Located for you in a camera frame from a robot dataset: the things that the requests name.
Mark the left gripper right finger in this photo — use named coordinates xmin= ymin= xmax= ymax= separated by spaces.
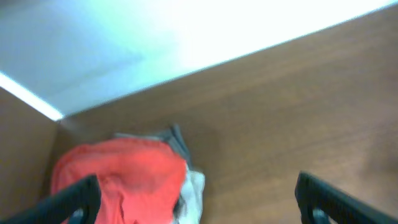
xmin=295 ymin=171 xmax=397 ymax=224

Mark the grey folded shirt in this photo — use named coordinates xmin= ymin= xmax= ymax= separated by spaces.
xmin=112 ymin=124 xmax=193 ymax=169

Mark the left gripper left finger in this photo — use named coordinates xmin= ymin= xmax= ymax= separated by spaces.
xmin=1 ymin=175 xmax=101 ymax=224

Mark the orange soccer t-shirt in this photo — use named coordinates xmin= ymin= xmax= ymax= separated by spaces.
xmin=50 ymin=138 xmax=186 ymax=223

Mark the beige folded shirt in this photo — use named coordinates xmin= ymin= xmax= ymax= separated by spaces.
xmin=172 ymin=166 xmax=205 ymax=224

